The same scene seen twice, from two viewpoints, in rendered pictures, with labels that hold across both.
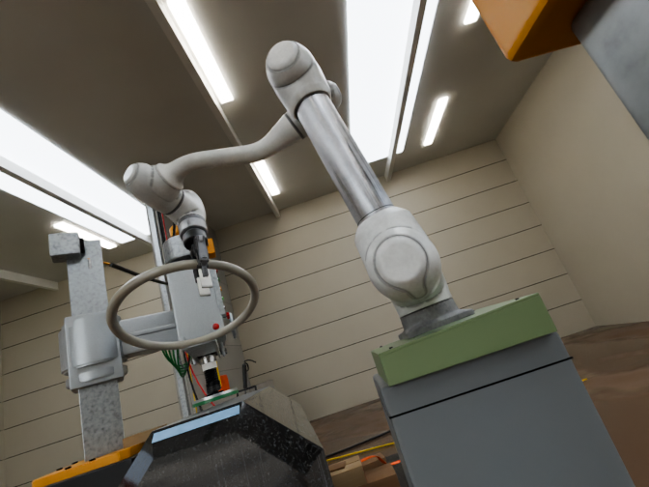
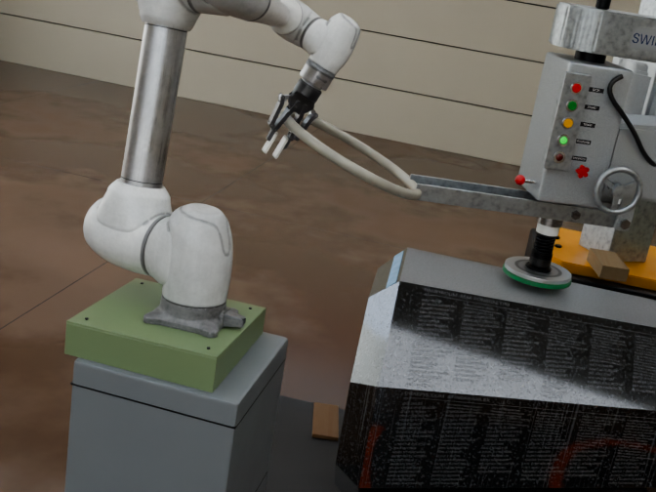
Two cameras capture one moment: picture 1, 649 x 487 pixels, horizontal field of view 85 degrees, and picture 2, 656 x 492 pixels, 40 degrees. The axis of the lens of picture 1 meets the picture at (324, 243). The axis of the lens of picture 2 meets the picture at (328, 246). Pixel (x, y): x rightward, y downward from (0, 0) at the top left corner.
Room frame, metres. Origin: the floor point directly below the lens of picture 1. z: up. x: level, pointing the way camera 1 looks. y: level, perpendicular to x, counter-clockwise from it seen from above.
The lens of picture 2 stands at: (1.70, -2.11, 1.79)
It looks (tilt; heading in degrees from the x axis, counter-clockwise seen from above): 19 degrees down; 101
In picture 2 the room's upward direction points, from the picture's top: 9 degrees clockwise
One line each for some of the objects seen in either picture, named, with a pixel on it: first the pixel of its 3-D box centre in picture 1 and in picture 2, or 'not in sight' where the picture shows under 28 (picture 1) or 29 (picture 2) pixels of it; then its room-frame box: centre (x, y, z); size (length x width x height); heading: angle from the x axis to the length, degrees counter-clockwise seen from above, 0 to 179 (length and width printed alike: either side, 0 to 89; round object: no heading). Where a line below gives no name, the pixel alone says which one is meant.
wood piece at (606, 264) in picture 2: (146, 436); (607, 265); (2.07, 1.27, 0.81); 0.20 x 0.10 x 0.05; 102
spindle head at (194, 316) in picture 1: (199, 310); (595, 137); (1.89, 0.77, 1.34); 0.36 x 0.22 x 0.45; 20
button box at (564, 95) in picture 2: (216, 289); (565, 121); (1.78, 0.61, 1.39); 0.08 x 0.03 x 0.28; 20
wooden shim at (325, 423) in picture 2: not in sight; (325, 421); (1.18, 0.98, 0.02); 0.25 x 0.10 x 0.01; 104
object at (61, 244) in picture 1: (67, 246); not in sight; (1.95, 1.52, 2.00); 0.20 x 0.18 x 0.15; 94
